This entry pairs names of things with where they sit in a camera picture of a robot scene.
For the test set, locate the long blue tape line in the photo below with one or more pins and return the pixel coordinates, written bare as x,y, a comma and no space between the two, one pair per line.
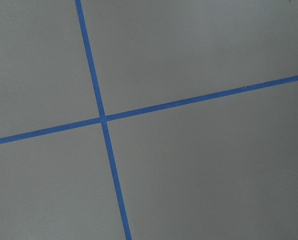
145,110

